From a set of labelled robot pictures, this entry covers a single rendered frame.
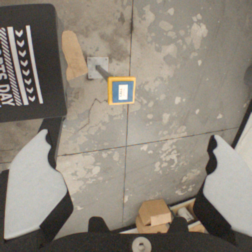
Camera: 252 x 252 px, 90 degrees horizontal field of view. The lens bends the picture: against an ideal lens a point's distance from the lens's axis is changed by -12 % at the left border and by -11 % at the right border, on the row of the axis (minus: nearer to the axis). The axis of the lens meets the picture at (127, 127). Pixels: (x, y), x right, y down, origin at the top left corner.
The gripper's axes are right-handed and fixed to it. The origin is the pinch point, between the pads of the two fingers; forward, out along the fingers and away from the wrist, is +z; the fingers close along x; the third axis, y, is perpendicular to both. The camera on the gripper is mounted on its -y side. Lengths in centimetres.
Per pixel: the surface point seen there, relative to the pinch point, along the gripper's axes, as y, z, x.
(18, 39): -11, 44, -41
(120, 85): 9, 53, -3
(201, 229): 331, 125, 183
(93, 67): 11, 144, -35
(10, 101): 13, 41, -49
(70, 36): -18, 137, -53
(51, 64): -1, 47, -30
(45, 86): 8, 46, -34
